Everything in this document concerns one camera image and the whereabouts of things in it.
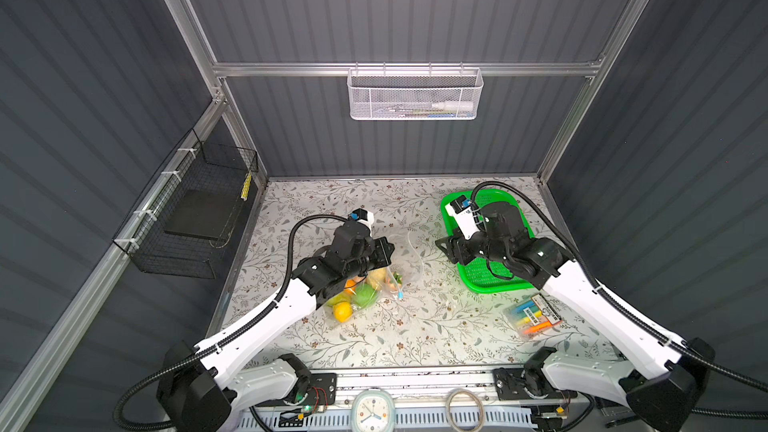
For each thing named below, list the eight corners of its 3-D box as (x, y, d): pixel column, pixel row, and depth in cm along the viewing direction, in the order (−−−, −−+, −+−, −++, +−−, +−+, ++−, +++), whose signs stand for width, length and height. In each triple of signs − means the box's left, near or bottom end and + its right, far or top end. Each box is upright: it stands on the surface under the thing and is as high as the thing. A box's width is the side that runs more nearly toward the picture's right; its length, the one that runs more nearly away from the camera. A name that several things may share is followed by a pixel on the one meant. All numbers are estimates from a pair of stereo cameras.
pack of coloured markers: (521, 342, 82) (524, 339, 81) (501, 311, 88) (503, 308, 86) (560, 323, 86) (563, 320, 84) (538, 294, 91) (541, 291, 89)
